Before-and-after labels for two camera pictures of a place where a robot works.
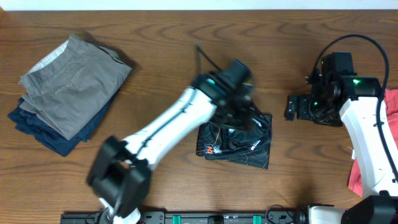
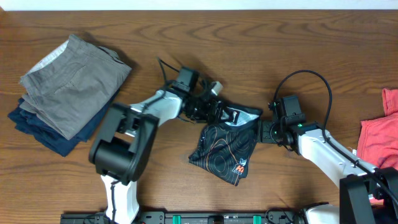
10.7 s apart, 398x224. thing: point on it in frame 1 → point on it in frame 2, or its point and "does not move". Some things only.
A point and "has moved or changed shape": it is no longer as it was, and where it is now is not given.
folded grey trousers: x=71 y=86 does not move
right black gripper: x=302 y=112 → x=263 y=130
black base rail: x=193 y=217 does not move
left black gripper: x=244 y=111 → x=211 y=109
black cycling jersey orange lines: x=250 y=145 has moved or changed shape
